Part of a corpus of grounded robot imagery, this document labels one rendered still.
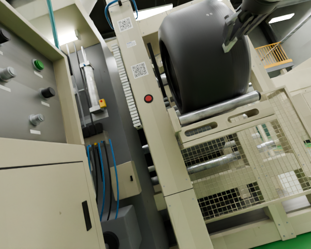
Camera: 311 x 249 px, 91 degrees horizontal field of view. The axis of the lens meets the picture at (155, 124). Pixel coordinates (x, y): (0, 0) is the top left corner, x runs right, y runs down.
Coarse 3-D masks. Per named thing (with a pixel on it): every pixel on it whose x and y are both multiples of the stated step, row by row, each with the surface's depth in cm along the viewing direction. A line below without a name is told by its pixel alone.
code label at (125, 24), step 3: (126, 18) 83; (129, 18) 83; (117, 21) 84; (120, 21) 83; (123, 21) 83; (126, 21) 83; (129, 21) 83; (120, 24) 83; (123, 24) 83; (126, 24) 83; (129, 24) 82; (120, 27) 83; (123, 27) 82; (126, 27) 82; (129, 27) 82; (132, 27) 82; (120, 30) 82; (123, 30) 82
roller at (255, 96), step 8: (240, 96) 61; (248, 96) 61; (256, 96) 60; (216, 104) 62; (224, 104) 61; (232, 104) 61; (240, 104) 61; (192, 112) 62; (200, 112) 62; (208, 112) 61; (216, 112) 62; (184, 120) 62; (192, 120) 62
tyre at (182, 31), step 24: (216, 0) 61; (168, 24) 62; (192, 24) 56; (216, 24) 55; (168, 48) 63; (192, 48) 55; (216, 48) 55; (240, 48) 55; (168, 72) 100; (192, 72) 57; (216, 72) 57; (240, 72) 57; (192, 96) 62; (216, 96) 62
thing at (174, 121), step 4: (172, 108) 59; (168, 112) 59; (172, 112) 59; (176, 112) 61; (168, 116) 65; (172, 116) 59; (176, 116) 59; (172, 120) 58; (176, 120) 58; (172, 124) 58; (176, 124) 58; (172, 128) 65; (176, 128) 58; (180, 128) 58; (176, 132) 59; (176, 136) 74
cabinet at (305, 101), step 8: (296, 96) 388; (304, 96) 374; (288, 104) 413; (296, 104) 393; (304, 104) 375; (288, 112) 420; (304, 112) 380; (296, 120) 405; (296, 128) 411; (304, 136) 397
